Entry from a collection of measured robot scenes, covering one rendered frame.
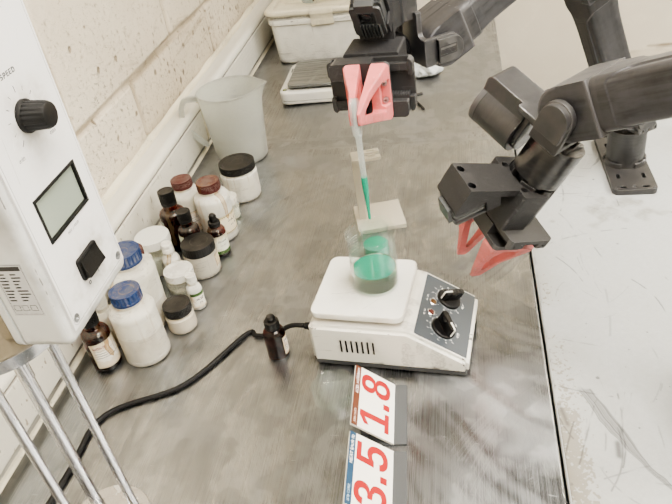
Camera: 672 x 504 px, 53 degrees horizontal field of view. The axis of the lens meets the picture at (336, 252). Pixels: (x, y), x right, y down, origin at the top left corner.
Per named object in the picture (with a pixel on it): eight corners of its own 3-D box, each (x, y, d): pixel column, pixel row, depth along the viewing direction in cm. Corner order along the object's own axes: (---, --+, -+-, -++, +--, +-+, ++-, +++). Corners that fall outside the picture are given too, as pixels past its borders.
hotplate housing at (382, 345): (478, 310, 94) (477, 264, 90) (468, 380, 84) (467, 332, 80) (324, 300, 100) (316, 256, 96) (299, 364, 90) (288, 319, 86)
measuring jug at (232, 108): (190, 178, 137) (170, 109, 128) (195, 149, 148) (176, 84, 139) (281, 163, 137) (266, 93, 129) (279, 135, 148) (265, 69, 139)
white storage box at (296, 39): (398, 14, 205) (394, -37, 197) (386, 59, 176) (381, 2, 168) (299, 22, 212) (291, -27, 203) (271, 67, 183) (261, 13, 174)
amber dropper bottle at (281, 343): (273, 364, 91) (263, 325, 87) (264, 351, 93) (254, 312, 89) (293, 355, 92) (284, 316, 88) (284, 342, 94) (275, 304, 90)
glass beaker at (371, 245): (386, 306, 85) (380, 251, 80) (342, 294, 88) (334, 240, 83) (411, 274, 89) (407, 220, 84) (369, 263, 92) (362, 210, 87)
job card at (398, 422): (407, 386, 85) (404, 363, 82) (407, 445, 77) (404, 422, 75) (358, 387, 86) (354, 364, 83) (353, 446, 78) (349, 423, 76)
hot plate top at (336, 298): (418, 264, 91) (418, 259, 91) (403, 325, 82) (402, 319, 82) (333, 260, 95) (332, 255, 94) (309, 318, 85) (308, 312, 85)
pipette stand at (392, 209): (398, 202, 119) (392, 136, 112) (406, 227, 113) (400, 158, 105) (353, 210, 119) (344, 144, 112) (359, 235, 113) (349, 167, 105)
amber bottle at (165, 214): (199, 238, 119) (182, 184, 112) (187, 253, 115) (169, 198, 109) (177, 236, 120) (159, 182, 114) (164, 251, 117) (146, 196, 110)
